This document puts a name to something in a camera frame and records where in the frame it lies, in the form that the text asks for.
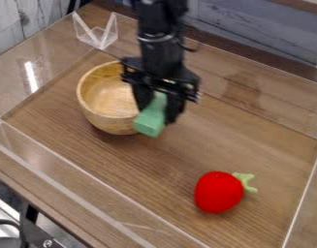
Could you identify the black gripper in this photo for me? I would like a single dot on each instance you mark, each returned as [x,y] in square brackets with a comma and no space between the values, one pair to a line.
[159,71]

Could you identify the green rectangular block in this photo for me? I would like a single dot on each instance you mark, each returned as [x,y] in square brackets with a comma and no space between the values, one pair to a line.
[151,121]

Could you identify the brown wooden bowl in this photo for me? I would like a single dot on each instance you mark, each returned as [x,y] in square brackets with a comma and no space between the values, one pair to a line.
[106,99]

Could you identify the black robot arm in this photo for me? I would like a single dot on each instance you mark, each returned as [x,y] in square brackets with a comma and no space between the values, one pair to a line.
[160,19]

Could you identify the red plush strawberry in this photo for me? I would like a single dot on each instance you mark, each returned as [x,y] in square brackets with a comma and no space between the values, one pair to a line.
[220,190]

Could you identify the clear acrylic corner bracket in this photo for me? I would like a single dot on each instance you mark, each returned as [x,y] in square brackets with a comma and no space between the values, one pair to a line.
[96,37]

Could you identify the clear acrylic tray wall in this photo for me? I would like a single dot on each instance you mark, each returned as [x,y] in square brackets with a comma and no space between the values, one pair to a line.
[102,216]

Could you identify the black table leg bracket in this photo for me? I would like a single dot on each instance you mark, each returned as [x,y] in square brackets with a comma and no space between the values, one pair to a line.
[33,236]

